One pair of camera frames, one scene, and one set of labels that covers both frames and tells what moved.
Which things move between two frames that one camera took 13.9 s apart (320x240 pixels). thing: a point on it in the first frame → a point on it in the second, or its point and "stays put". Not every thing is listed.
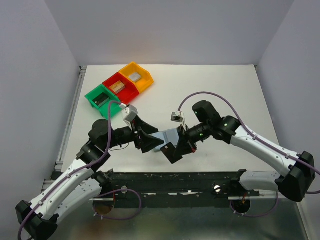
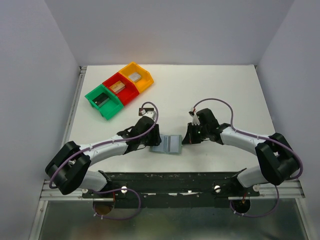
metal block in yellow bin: (135, 76) stays put
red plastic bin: (127, 94) stays put
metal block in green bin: (100, 99) stays put
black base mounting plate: (186, 190) stays put
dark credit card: (169, 150) → (146, 109)
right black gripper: (186, 145) → (190, 138)
